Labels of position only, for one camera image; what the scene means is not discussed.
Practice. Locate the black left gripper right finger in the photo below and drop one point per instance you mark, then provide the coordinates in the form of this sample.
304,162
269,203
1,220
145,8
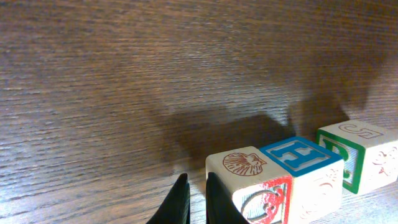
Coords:
219,207

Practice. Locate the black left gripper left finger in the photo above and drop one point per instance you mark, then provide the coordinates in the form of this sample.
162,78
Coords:
175,209

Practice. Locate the red Q wooden block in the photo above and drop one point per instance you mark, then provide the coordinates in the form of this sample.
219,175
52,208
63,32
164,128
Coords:
259,188

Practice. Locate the snail picture wooden block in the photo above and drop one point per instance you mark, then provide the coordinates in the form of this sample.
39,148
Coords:
317,177

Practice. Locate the green R wooden block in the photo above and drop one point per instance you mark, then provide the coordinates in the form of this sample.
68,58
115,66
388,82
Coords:
369,153

